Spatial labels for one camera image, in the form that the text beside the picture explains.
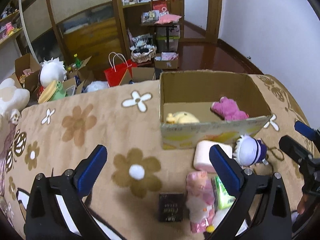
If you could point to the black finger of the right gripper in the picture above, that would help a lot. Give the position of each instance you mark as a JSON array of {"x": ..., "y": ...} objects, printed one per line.
[
  {"x": 294, "y": 150},
  {"x": 306, "y": 131}
]

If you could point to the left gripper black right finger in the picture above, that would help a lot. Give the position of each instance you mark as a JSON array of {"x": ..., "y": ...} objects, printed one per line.
[{"x": 272, "y": 219}]

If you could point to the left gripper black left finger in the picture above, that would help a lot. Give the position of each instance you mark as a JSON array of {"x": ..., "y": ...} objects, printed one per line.
[{"x": 44, "y": 219}]

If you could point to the white-haired purple doll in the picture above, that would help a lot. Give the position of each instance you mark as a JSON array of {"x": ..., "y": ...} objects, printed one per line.
[{"x": 249, "y": 151}]

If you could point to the green tissue packet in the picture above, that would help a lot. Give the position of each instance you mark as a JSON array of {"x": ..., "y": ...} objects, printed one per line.
[{"x": 222, "y": 199}]

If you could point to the white black penguin plush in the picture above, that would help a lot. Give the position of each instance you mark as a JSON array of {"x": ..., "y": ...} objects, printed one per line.
[{"x": 217, "y": 219}]

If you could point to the pink packaged plush doll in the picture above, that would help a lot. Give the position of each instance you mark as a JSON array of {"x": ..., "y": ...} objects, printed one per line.
[{"x": 200, "y": 201}]

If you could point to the pink plush toy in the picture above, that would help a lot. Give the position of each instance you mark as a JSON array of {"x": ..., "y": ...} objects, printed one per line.
[{"x": 228, "y": 109}]

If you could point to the black tissue packet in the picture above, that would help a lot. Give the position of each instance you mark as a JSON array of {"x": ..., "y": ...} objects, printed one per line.
[{"x": 170, "y": 207}]

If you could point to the yellow bear plush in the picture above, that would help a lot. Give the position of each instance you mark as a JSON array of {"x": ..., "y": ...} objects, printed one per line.
[{"x": 181, "y": 118}]

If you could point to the person's right hand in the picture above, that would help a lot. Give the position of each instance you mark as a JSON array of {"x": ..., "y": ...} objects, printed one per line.
[{"x": 302, "y": 203}]

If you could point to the beige floral blanket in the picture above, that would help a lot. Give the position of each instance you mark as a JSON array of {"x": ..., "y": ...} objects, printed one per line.
[{"x": 55, "y": 136}]

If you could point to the large white cream plush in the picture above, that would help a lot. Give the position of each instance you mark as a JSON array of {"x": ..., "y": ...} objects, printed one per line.
[{"x": 13, "y": 100}]

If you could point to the green frog plush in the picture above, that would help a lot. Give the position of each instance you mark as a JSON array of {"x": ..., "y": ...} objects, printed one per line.
[{"x": 54, "y": 91}]

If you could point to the open cardboard box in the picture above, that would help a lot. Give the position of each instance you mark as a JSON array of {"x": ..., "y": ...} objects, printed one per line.
[
  {"x": 209, "y": 105},
  {"x": 26, "y": 74}
]

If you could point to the white round plush head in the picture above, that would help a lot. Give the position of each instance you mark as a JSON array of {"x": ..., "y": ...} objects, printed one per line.
[{"x": 52, "y": 70}]

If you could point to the open cardboard box left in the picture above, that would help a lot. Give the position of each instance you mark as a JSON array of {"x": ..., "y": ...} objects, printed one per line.
[{"x": 26, "y": 74}]

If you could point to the green glass bottle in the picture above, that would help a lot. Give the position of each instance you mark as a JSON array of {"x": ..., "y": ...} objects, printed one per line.
[{"x": 77, "y": 61}]

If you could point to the red paper gift bag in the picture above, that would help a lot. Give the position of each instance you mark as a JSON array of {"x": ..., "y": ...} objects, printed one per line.
[{"x": 118, "y": 67}]

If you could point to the small cardboard box on floor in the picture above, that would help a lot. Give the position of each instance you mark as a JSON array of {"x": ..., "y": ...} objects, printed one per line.
[{"x": 166, "y": 60}]

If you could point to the clear plastic storage bin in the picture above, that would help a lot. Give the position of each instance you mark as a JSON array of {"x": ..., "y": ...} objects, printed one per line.
[{"x": 167, "y": 38}]

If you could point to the small black side table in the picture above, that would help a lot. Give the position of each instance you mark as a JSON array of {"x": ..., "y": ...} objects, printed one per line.
[{"x": 155, "y": 26}]

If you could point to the wicker basket with plushies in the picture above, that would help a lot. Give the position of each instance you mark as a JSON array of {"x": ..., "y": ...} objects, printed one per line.
[{"x": 142, "y": 48}]

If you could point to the pink cloth on table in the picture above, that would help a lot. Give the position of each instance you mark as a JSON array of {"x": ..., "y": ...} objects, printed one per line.
[{"x": 168, "y": 19}]

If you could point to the brown wooden wardrobe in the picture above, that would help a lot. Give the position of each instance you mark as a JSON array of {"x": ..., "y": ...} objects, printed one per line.
[{"x": 89, "y": 29}]

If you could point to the white shelf with figurines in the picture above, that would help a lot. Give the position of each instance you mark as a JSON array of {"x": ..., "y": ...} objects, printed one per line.
[{"x": 11, "y": 22}]

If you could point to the wooden door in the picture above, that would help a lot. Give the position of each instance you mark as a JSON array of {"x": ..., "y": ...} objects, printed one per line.
[{"x": 200, "y": 19}]

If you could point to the red box on shelf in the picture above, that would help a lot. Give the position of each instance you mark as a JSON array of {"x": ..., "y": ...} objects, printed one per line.
[{"x": 160, "y": 5}]

